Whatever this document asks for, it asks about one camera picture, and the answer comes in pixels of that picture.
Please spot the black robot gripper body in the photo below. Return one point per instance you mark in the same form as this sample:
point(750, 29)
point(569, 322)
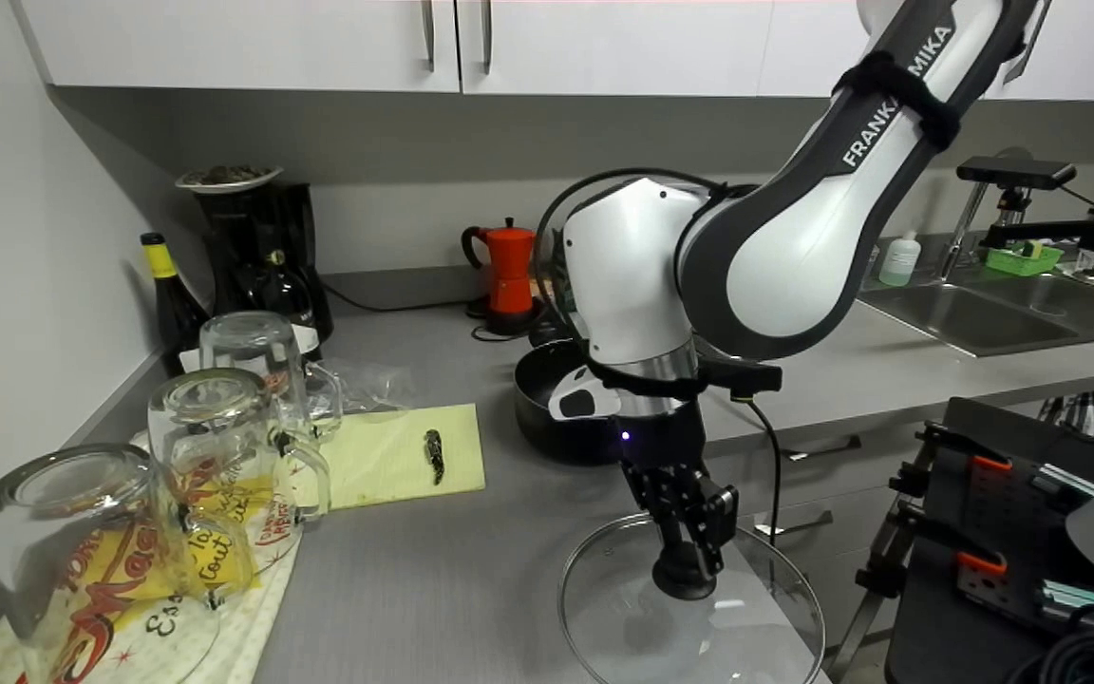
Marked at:
point(665, 457)

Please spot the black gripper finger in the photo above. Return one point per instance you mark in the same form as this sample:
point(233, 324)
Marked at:
point(721, 525)
point(678, 537)

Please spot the glass lid with black knob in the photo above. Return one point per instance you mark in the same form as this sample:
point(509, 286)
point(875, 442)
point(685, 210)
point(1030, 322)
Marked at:
point(626, 623)

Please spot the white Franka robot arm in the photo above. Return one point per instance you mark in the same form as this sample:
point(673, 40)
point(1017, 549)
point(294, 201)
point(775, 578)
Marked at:
point(775, 252)

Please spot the black cooking pot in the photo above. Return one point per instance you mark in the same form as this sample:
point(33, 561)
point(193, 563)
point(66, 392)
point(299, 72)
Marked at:
point(560, 431)

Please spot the red moka pot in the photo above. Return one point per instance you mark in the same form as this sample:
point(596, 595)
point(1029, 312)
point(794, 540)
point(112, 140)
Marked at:
point(509, 269)

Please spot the grey lower drawer cabinet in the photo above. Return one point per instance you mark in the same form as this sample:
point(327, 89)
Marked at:
point(825, 558)

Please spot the metal tripod leg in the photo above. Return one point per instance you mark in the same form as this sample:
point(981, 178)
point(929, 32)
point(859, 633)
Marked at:
point(872, 595)

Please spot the small dark object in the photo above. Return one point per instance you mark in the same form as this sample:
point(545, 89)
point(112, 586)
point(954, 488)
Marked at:
point(436, 457)

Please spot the orange clamp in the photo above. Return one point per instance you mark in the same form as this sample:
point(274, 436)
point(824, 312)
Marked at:
point(994, 464)
point(981, 563)

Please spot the black equipment cart panel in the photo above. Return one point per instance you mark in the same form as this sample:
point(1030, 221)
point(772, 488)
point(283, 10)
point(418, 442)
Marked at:
point(991, 633)

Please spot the white soap bottle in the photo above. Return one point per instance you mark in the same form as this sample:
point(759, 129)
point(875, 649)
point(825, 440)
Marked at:
point(902, 260)

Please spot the stainless steel sink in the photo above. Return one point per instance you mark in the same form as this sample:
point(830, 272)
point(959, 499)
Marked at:
point(1017, 312)

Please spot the green sponge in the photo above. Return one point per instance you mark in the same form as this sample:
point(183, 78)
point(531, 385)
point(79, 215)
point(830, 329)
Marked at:
point(1025, 260)

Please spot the small clear glass mug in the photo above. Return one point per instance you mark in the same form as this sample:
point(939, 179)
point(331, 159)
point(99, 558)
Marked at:
point(255, 357)

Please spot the printed dish towel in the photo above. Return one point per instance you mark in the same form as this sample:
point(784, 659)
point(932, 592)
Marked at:
point(237, 629)

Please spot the black coffee maker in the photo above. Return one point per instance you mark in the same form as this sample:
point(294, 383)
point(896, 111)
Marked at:
point(265, 252)

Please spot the dark bottle with yellow cap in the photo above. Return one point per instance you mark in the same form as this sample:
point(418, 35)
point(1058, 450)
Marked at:
point(171, 309)

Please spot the white upper cabinets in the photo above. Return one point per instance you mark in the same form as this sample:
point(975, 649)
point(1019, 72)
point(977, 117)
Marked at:
point(255, 40)

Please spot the large clear glass mug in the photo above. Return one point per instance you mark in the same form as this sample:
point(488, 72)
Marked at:
point(79, 558)

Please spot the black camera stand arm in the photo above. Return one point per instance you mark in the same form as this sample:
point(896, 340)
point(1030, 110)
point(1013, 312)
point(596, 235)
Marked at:
point(1054, 235)

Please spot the black stereo camera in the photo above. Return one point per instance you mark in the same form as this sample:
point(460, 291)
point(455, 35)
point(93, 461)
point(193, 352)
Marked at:
point(1017, 170)

